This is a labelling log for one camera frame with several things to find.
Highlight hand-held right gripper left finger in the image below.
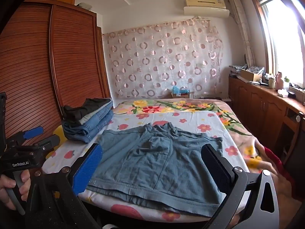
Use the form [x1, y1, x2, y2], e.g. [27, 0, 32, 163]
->
[24, 143, 103, 229]

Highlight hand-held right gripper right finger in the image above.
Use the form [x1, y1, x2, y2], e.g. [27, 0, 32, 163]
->
[201, 143, 280, 229]

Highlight folded blue jeans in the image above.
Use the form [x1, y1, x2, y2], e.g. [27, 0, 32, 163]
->
[63, 113, 114, 144]
[62, 105, 114, 134]

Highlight folded dark brown pants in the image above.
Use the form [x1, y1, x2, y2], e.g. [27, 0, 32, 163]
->
[62, 98, 112, 122]

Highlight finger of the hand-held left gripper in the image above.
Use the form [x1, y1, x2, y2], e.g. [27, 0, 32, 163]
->
[7, 127, 44, 146]
[33, 134, 60, 154]

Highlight sheer circle pattern curtain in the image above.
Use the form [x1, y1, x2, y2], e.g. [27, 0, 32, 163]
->
[102, 17, 225, 99]

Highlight red cloth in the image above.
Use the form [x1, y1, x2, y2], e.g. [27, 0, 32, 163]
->
[261, 147, 294, 192]

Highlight open cardboard box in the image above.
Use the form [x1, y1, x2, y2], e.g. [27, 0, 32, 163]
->
[240, 67, 265, 82]

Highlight wall air conditioner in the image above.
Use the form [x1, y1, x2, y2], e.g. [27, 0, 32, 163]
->
[183, 0, 230, 18]

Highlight white fruit print sheet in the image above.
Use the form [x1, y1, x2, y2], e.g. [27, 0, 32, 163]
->
[43, 111, 250, 223]

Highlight patterned window curtain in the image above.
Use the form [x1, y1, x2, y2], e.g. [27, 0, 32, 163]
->
[228, 0, 255, 68]

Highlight wooden slatted wardrobe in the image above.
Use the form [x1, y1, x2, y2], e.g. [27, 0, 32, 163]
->
[0, 2, 111, 146]

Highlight wooden sideboard cabinet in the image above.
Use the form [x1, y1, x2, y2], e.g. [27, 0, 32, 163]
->
[228, 75, 305, 164]

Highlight folded light grey garment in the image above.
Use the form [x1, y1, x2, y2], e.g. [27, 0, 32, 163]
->
[79, 108, 113, 125]

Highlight stack of papers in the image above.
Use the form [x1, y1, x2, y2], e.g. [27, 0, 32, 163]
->
[229, 64, 248, 77]

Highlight person's left hand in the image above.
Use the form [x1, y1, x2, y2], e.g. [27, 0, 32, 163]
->
[0, 169, 31, 211]

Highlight blue-grey pants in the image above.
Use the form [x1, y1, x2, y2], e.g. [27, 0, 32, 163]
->
[87, 122, 227, 217]

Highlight window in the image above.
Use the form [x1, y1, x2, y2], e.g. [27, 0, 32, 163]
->
[248, 0, 305, 89]

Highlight floral blanket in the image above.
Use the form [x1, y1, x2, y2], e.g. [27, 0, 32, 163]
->
[112, 98, 287, 174]

